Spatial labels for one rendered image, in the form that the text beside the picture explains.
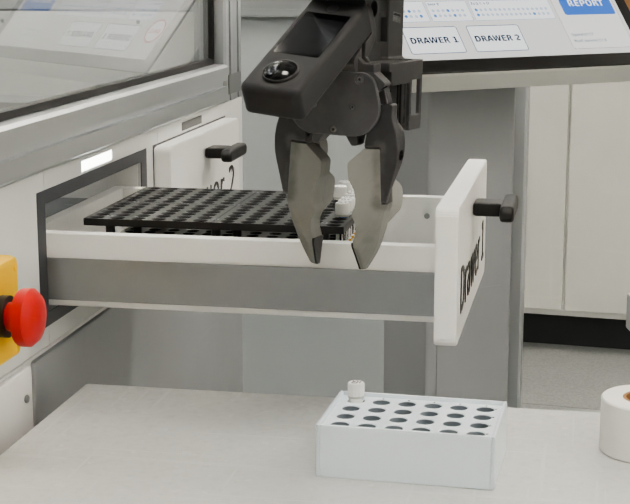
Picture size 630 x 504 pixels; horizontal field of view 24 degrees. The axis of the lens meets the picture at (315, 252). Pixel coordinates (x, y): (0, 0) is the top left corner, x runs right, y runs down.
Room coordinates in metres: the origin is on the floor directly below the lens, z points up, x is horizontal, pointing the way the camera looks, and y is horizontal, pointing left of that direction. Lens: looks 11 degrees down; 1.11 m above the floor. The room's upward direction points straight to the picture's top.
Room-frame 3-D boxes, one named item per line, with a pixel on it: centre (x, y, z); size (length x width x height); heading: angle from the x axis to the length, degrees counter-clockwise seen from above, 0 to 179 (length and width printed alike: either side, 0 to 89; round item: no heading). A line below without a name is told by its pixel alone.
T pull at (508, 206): (1.23, -0.15, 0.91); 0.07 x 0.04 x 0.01; 169
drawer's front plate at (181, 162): (1.60, 0.13, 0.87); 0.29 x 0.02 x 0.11; 169
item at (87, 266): (1.27, 0.08, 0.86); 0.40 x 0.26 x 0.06; 79
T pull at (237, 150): (1.60, 0.10, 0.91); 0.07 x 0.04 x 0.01; 169
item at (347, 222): (1.25, -0.03, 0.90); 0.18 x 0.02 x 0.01; 169
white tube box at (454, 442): (0.99, -0.07, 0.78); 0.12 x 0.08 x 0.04; 77
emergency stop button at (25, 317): (0.96, 0.20, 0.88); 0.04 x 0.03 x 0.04; 169
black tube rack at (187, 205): (1.27, 0.07, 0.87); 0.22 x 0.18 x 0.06; 79
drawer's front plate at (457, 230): (1.23, -0.13, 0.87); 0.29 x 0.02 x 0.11; 169
